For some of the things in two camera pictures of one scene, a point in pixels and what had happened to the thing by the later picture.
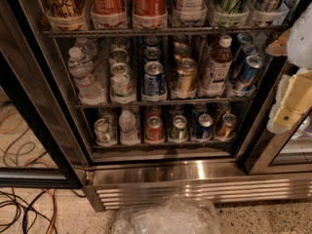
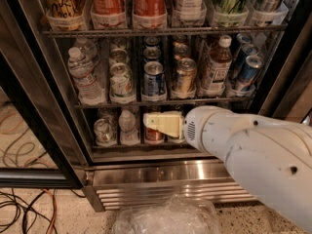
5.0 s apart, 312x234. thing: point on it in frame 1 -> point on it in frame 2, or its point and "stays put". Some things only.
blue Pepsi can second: [152, 53] stays put
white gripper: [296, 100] -> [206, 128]
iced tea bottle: [218, 64] stays put
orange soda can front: [186, 74] stays put
